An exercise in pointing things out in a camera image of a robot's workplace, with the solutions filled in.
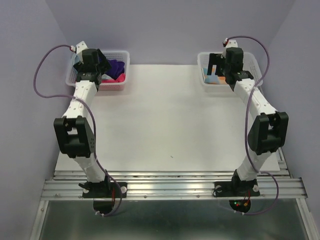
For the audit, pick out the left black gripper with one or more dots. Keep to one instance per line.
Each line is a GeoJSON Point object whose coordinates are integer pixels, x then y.
{"type": "Point", "coordinates": [104, 66]}

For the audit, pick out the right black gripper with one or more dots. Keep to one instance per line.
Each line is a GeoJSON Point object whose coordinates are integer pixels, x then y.
{"type": "Point", "coordinates": [215, 59]}

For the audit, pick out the light blue dotted towel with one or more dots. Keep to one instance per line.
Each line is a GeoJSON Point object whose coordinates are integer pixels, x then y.
{"type": "Point", "coordinates": [78, 63]}

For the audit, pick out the orange dotted towel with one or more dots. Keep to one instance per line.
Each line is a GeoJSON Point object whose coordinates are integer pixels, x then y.
{"type": "Point", "coordinates": [212, 79]}

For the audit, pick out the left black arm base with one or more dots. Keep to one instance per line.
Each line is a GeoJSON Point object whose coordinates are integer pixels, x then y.
{"type": "Point", "coordinates": [107, 196]}

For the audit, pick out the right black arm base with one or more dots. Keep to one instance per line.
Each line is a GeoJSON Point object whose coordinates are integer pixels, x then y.
{"type": "Point", "coordinates": [239, 194]}

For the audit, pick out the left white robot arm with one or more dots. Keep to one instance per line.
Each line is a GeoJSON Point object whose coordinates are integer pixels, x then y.
{"type": "Point", "coordinates": [76, 136]}

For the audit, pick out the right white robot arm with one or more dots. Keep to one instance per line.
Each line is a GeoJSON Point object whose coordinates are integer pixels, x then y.
{"type": "Point", "coordinates": [269, 128]}

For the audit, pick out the purple towel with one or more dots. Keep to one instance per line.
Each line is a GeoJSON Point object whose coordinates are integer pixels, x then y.
{"type": "Point", "coordinates": [117, 68]}

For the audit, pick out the left white plastic basket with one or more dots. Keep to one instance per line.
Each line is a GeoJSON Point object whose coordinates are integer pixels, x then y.
{"type": "Point", "coordinates": [120, 55]}

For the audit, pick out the white plastic basket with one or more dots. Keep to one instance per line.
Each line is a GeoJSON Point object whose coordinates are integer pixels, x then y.
{"type": "Point", "coordinates": [249, 64]}
{"type": "Point", "coordinates": [120, 55]}

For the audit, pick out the pink towel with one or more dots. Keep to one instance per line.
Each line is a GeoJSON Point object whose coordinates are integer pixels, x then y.
{"type": "Point", "coordinates": [106, 79]}

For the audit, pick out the right white plastic basket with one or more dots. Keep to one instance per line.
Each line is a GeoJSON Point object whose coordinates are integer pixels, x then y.
{"type": "Point", "coordinates": [249, 64]}

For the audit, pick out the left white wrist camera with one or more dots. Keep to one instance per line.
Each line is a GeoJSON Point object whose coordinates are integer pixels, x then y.
{"type": "Point", "coordinates": [78, 49]}

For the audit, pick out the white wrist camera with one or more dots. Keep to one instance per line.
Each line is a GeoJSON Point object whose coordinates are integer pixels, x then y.
{"type": "Point", "coordinates": [78, 49]}
{"type": "Point", "coordinates": [230, 43]}

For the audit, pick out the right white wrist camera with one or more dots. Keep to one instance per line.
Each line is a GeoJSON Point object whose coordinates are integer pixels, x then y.
{"type": "Point", "coordinates": [230, 43]}

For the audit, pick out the aluminium mounting rail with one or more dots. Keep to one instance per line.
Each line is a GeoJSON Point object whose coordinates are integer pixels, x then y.
{"type": "Point", "coordinates": [170, 185]}

